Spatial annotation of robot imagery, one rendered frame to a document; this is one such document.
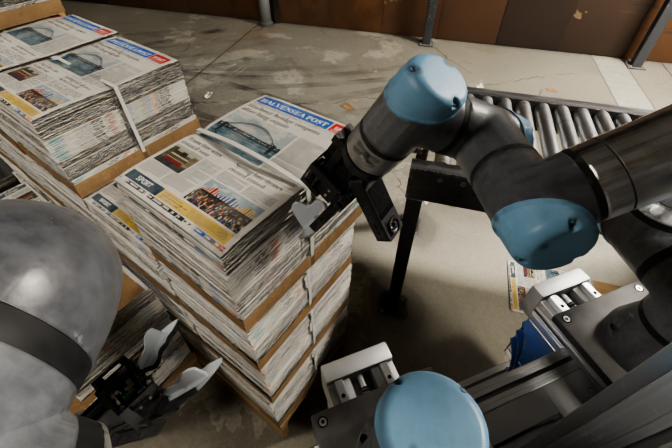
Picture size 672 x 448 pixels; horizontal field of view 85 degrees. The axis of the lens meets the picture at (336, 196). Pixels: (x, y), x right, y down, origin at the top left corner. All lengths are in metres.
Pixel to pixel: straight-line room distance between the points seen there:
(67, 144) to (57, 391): 0.85
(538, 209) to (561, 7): 3.94
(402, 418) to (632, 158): 0.33
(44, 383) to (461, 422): 0.37
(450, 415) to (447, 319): 1.28
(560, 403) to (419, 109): 0.66
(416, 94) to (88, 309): 0.31
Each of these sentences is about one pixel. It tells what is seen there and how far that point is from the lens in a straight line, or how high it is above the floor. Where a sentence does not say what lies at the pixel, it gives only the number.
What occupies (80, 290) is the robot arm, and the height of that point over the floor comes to 1.32.
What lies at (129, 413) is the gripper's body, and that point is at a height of 0.91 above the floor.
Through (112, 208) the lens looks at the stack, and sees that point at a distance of 1.06.
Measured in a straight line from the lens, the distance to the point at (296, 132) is 0.74.
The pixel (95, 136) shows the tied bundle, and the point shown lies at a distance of 1.07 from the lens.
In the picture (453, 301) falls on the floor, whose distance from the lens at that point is 1.79.
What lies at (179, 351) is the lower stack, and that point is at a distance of 1.44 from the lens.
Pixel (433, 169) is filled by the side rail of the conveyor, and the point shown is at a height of 0.80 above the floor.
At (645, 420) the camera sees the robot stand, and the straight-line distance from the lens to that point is 0.51.
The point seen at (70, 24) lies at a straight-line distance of 1.51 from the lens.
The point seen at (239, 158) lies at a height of 1.06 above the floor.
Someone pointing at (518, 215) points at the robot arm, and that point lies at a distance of 0.36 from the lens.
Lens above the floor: 1.48
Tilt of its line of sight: 44 degrees down
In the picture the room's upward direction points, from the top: straight up
